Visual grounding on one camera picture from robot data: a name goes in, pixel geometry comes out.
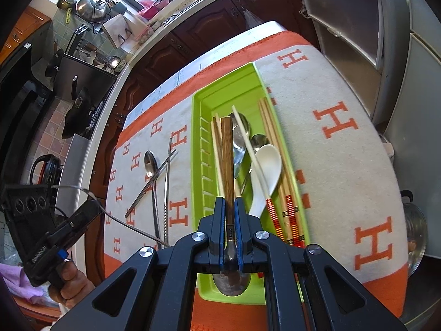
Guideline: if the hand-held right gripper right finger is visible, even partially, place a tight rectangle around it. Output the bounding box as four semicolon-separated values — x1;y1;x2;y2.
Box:
235;196;409;331

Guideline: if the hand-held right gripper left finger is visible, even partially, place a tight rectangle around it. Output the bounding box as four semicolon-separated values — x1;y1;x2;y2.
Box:
52;196;227;331

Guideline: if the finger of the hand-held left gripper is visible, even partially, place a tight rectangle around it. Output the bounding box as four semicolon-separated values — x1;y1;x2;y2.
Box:
48;200;101;249

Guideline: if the steel fork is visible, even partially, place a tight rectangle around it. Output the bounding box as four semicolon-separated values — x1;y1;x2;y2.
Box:
52;184;171;249

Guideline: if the tan chopstick striped end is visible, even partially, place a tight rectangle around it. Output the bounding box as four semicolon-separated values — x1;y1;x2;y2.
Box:
258;100;293;245
263;98;306;247
261;99;300;247

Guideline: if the green plastic utensil tray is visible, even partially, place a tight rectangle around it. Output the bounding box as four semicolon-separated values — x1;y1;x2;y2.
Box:
190;61;311;300

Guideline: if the white ceramic spoon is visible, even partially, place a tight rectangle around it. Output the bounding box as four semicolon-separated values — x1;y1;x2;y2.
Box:
248;144;284;218

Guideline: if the ivory chopstick red striped end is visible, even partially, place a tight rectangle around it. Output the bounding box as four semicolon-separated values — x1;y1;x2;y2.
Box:
232;105;287;242
211;112;226;199

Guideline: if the metal chopstick twisted grip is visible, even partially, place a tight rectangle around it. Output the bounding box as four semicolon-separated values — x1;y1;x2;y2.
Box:
125;149;178;219
163;137;173;245

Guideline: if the wooden handled steel spoon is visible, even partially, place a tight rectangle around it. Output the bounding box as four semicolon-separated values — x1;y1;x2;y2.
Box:
212;116;252;297

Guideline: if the large steel spoon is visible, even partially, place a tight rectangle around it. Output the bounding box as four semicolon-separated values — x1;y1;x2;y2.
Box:
144;150;164;250

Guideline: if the small steel spoon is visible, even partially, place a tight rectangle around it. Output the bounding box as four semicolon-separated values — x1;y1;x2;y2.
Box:
239;134;271;195

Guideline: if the steel soup spoon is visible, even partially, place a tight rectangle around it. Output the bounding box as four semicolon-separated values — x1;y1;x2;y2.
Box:
230;113;250;180

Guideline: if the person's left hand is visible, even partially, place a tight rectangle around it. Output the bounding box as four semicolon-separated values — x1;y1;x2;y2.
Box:
50;260;96;309

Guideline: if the steel splash panel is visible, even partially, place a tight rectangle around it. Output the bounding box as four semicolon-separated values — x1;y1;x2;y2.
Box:
57;134;92;211

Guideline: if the purple cloth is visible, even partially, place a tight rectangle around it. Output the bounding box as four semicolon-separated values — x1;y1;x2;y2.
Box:
0;262;45;300

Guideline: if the black red kettle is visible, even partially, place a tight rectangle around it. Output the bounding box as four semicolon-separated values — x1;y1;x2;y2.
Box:
29;155;64;187

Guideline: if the black wok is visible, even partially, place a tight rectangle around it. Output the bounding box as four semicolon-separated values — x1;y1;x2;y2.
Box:
62;74;100;140

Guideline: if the orange white printed blanket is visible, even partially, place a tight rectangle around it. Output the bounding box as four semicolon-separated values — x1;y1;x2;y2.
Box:
103;29;410;331

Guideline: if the black gas stove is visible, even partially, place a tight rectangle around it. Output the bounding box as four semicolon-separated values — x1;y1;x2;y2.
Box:
52;55;118;125

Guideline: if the glass pot lid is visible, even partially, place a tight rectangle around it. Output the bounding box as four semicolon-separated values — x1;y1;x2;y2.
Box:
400;189;429;276

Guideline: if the pale cutting board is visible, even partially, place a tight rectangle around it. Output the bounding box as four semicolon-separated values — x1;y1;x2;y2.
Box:
101;14;133;47

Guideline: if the large steel pot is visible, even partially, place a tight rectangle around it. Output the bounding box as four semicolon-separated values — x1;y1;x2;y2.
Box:
75;0;107;21

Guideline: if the red bag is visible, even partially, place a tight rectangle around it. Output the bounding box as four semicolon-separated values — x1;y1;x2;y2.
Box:
138;0;169;21

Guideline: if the hanging clear plastic bag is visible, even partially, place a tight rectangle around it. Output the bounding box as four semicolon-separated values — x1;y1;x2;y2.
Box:
243;7;264;30

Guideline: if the grey panel cabinet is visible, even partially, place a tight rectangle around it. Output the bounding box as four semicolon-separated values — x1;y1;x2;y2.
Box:
296;0;384;125

